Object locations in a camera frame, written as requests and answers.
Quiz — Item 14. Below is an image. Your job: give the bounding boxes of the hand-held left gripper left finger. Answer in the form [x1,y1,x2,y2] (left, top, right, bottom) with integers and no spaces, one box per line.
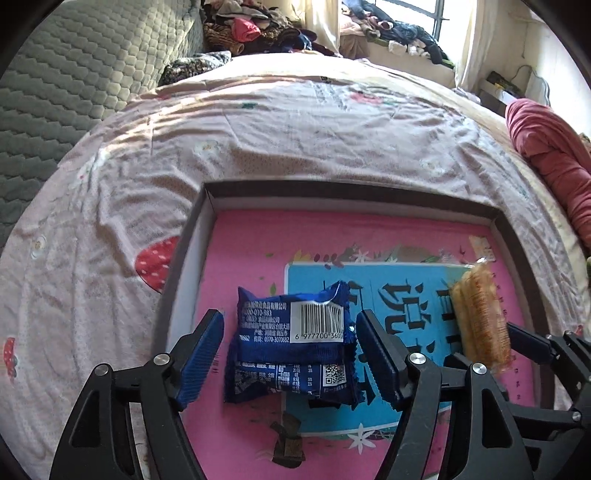
[48,308,226,480]

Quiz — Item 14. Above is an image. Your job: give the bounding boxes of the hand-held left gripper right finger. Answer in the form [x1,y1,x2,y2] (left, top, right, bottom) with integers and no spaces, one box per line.
[355,310,552,480]

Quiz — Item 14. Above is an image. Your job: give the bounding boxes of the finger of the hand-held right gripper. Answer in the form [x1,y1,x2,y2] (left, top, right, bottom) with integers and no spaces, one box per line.
[503,399,591,462]
[507,322,591,407]

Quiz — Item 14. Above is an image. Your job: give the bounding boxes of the clear rice cracker packet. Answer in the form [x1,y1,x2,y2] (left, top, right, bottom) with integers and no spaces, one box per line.
[450,261,513,374]

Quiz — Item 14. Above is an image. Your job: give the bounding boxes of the blue snack packet square code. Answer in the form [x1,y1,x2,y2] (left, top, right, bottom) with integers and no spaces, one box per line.
[223,344,365,411]

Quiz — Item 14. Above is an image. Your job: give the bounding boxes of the blue snack packet with barcode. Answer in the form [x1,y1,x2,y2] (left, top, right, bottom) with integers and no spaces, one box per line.
[235,281,358,365]

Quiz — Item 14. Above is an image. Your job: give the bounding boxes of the dark box tray pink bottom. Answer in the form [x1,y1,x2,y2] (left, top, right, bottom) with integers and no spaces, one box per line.
[154,181,561,480]

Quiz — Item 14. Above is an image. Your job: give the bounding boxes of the pink rolled blanket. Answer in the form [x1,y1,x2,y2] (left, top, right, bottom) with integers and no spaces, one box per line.
[505,98,591,259]

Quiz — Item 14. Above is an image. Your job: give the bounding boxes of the strawberry print bedspread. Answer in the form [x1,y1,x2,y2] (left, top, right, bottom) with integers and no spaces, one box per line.
[0,55,591,480]

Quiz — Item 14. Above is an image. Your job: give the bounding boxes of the white side table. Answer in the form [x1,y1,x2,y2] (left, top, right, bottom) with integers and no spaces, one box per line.
[478,76,522,116]

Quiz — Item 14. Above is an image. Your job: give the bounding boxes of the dark flat object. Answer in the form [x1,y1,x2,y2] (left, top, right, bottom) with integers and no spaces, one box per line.
[488,70,520,92]

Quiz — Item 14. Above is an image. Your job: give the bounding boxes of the dark patterned cloth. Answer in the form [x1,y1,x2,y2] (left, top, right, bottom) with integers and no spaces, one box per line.
[159,51,232,86]

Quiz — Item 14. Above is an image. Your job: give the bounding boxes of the grey quilted headboard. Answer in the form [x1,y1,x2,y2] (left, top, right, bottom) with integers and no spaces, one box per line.
[0,0,206,250]

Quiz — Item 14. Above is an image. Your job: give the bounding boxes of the pale pink cloth bundle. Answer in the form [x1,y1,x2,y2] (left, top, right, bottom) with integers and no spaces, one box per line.
[339,23,370,60]

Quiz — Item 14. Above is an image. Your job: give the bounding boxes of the cream curtain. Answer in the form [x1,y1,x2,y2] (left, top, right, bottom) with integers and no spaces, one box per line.
[291,0,345,58]
[455,0,497,90]

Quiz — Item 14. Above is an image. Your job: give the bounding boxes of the clothes on window sill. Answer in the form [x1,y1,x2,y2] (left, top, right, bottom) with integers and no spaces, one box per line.
[342,0,455,68]

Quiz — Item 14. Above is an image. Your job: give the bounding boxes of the pile of mixed clothes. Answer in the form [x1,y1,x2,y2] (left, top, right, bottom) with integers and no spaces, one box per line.
[201,0,342,58]

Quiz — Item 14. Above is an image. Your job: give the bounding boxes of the window with dark frame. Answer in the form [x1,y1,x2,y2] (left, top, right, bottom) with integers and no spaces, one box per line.
[374,0,481,61]

